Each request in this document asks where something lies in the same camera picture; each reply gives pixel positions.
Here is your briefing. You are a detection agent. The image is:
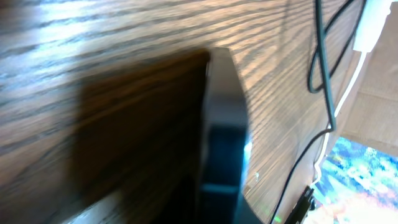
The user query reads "white power strip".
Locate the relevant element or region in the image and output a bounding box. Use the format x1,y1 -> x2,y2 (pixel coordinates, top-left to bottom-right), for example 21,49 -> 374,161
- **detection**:
353,0 -> 394,53

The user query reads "black USB charging cable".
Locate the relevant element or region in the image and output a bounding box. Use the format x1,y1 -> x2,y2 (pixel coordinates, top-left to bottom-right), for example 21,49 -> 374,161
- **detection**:
269,0 -> 366,224

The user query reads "white power strip cord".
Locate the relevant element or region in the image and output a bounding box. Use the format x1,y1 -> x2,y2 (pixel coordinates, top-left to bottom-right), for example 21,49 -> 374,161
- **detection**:
310,51 -> 368,187

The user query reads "blue Galaxy S24+ smartphone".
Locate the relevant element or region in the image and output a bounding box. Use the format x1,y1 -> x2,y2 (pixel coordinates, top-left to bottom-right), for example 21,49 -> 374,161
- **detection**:
195,47 -> 261,224

